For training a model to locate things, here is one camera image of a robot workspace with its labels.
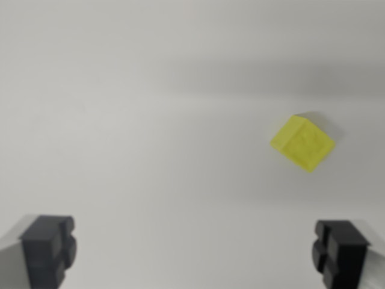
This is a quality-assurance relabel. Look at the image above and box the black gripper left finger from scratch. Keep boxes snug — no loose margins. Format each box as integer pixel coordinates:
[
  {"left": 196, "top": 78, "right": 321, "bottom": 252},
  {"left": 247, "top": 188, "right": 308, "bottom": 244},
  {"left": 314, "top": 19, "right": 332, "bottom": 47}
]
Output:
[{"left": 0, "top": 214, "right": 78, "bottom": 289}]

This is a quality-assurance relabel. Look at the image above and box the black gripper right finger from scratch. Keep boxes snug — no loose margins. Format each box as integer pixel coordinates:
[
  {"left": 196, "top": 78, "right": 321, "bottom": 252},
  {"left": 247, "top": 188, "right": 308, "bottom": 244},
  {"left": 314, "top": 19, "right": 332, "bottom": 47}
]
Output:
[{"left": 311, "top": 219, "right": 385, "bottom": 289}]

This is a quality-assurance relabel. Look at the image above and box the yellow cube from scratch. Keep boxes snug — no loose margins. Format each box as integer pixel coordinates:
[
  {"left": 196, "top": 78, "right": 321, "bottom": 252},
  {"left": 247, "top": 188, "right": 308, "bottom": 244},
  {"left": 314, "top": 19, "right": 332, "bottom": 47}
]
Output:
[{"left": 269, "top": 114, "right": 336, "bottom": 174}]

